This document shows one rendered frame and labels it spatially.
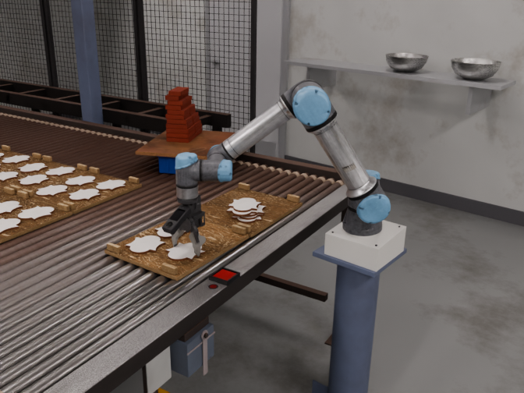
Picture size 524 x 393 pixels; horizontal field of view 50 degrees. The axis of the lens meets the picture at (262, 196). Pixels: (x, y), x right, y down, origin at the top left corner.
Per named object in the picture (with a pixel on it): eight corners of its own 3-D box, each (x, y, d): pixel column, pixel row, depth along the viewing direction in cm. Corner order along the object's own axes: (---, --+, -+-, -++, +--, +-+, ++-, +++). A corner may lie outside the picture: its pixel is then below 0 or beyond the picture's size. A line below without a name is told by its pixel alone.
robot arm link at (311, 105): (388, 199, 204) (314, 72, 185) (399, 216, 190) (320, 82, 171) (359, 215, 206) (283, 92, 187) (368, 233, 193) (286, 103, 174)
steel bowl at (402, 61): (433, 71, 457) (435, 55, 452) (416, 76, 432) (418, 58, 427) (395, 67, 477) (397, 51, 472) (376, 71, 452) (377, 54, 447)
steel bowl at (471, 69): (505, 79, 425) (508, 61, 420) (490, 84, 398) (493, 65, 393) (458, 73, 446) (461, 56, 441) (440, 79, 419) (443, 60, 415)
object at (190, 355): (217, 365, 181) (217, 317, 175) (191, 389, 170) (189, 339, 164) (190, 353, 187) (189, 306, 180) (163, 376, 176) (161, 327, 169)
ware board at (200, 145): (252, 136, 319) (252, 133, 318) (231, 161, 273) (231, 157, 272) (169, 131, 328) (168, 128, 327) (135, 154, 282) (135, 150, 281)
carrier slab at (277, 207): (302, 205, 248) (302, 202, 247) (251, 238, 215) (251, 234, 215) (238, 189, 265) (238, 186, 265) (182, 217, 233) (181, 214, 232)
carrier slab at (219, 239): (249, 238, 215) (249, 234, 214) (177, 281, 183) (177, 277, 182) (180, 217, 233) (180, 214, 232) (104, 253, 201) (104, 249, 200)
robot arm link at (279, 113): (309, 67, 195) (200, 147, 206) (312, 73, 185) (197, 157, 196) (327, 93, 199) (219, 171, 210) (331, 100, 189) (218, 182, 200)
